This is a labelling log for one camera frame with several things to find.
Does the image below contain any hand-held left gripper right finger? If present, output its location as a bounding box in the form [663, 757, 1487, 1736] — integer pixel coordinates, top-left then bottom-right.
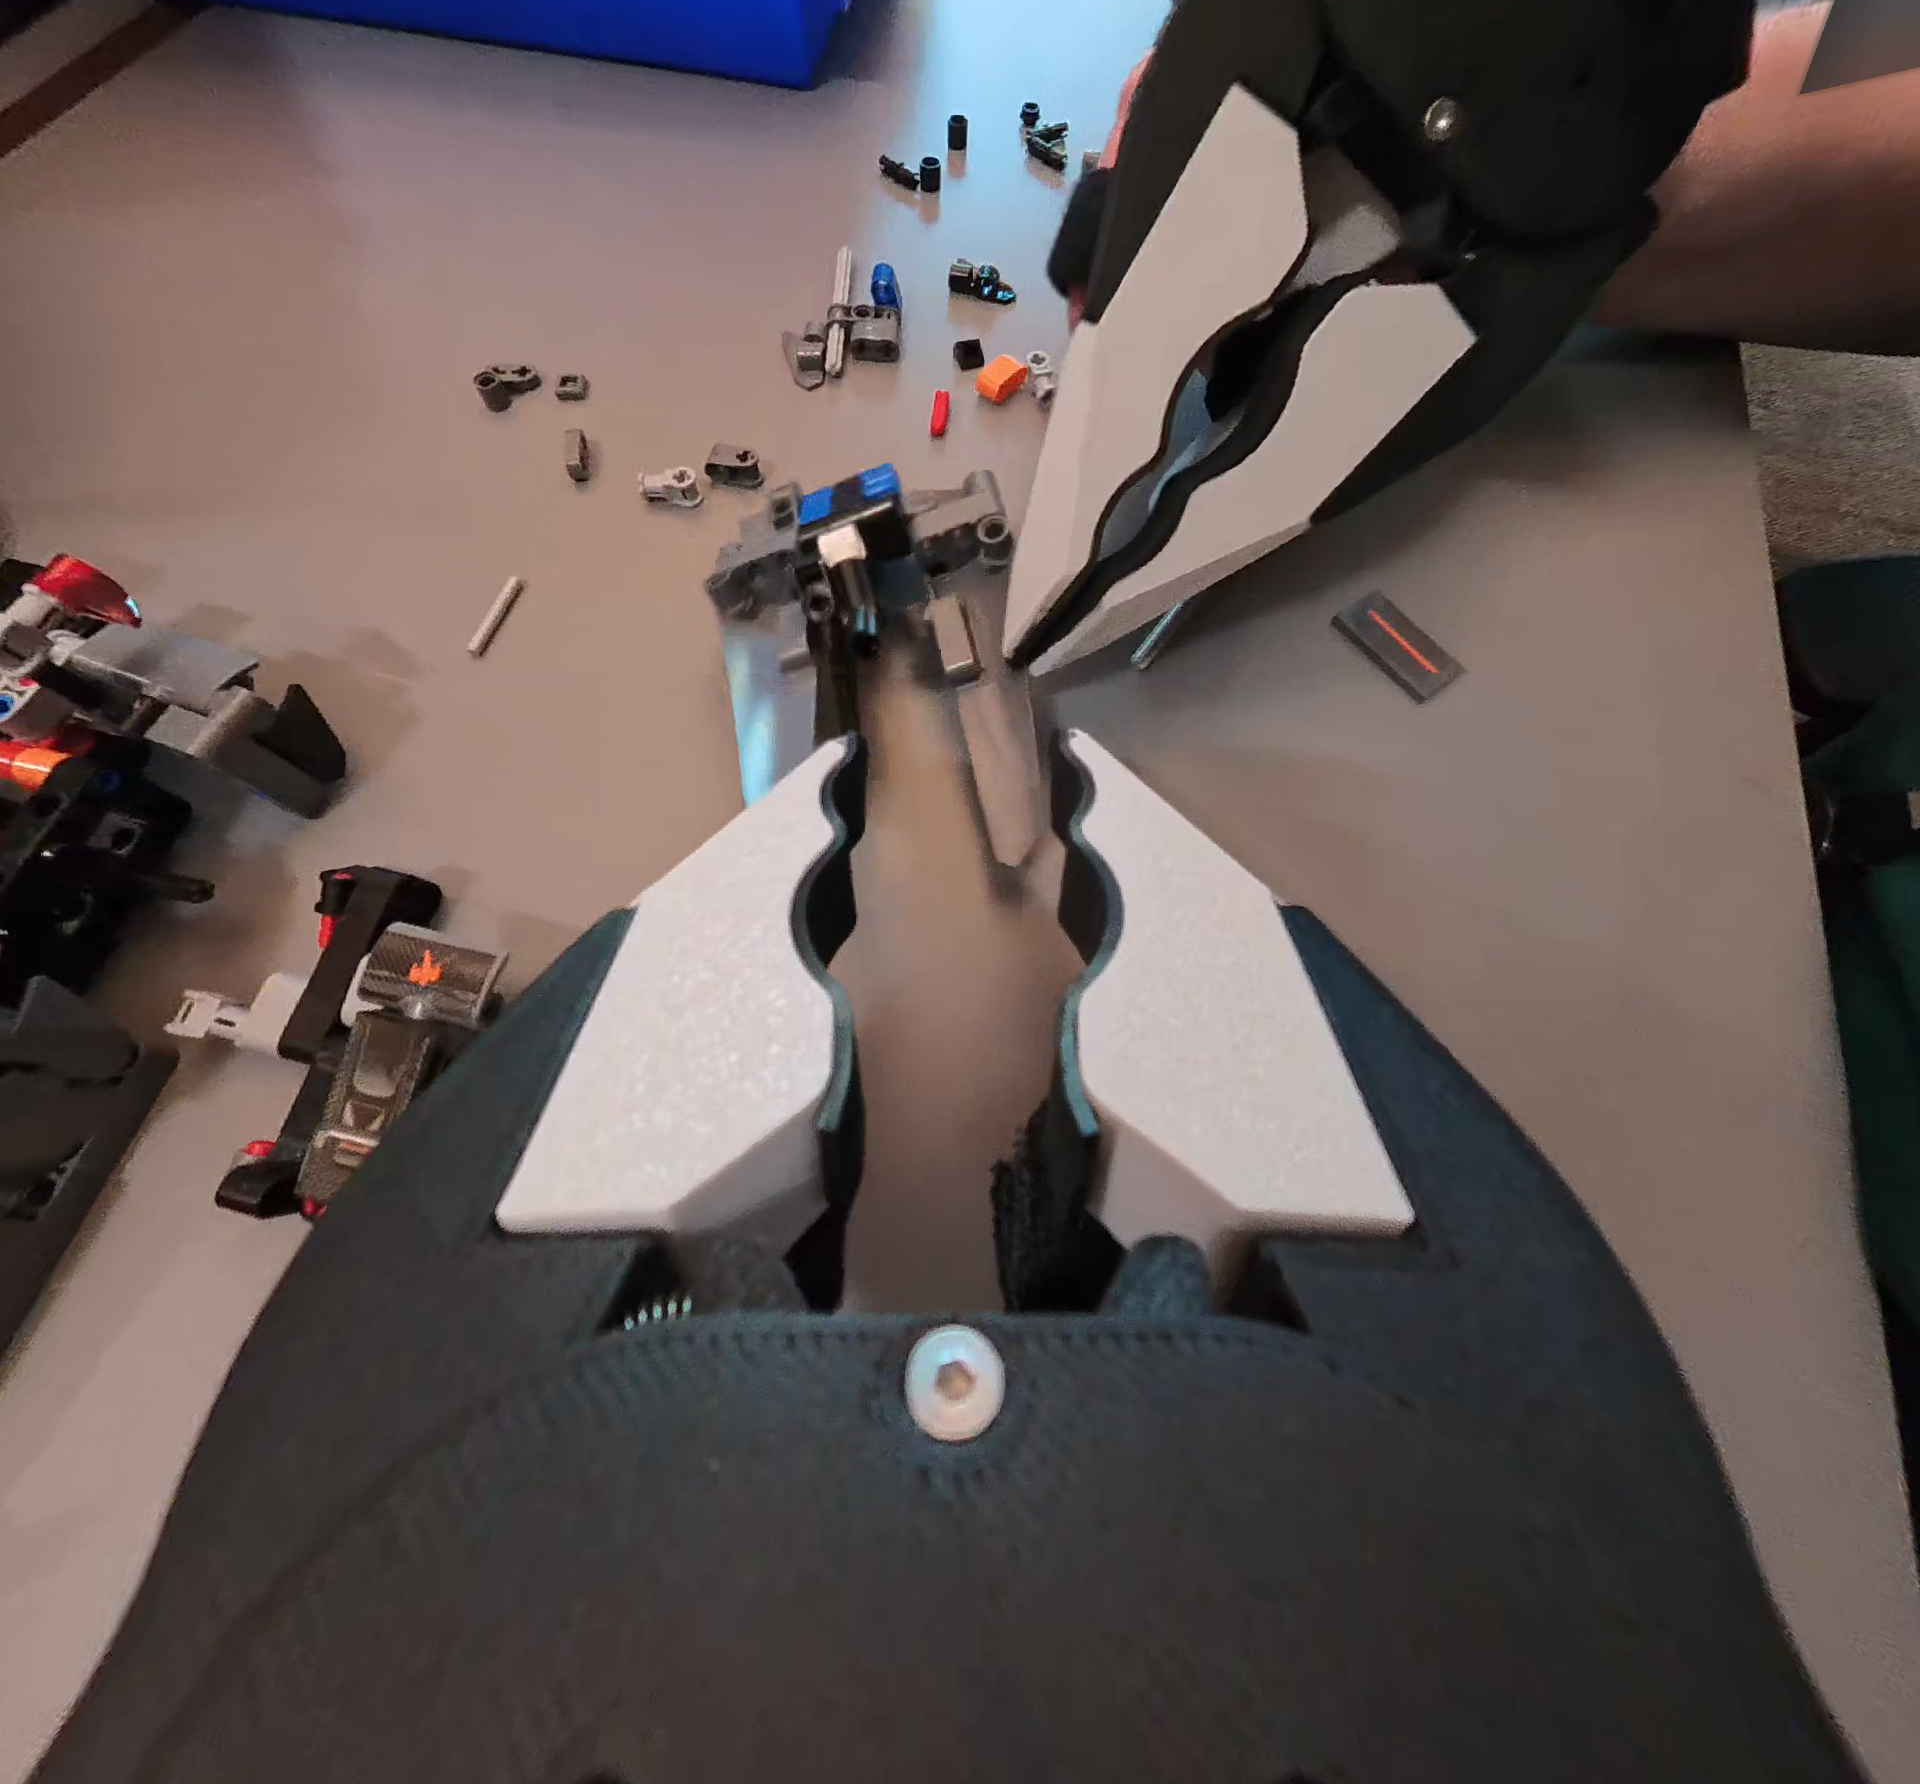
[991, 726, 1418, 1312]

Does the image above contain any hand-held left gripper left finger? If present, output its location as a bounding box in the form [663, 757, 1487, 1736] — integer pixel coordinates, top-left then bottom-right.
[491, 731, 872, 1312]

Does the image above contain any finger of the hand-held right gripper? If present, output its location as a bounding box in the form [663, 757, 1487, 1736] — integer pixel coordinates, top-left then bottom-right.
[1001, 81, 1313, 671]
[1033, 193, 1487, 677]

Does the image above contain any flame print lego assembly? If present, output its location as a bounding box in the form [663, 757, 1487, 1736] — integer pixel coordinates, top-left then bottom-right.
[168, 863, 508, 1222]

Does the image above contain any grey lego wing assembly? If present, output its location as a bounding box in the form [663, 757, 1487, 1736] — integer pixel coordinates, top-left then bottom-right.
[701, 465, 1055, 874]

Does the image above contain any person's right forearm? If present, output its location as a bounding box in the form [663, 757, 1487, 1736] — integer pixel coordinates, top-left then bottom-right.
[1589, 0, 1920, 356]

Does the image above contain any grey lego axle blue assembly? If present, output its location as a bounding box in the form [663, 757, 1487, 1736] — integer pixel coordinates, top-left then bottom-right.
[782, 245, 907, 392]

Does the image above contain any lego car chassis model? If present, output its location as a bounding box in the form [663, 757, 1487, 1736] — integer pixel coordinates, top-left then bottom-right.
[0, 550, 350, 1349]

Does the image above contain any grey tile orange line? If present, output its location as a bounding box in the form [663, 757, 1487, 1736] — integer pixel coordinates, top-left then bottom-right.
[1330, 589, 1468, 707]

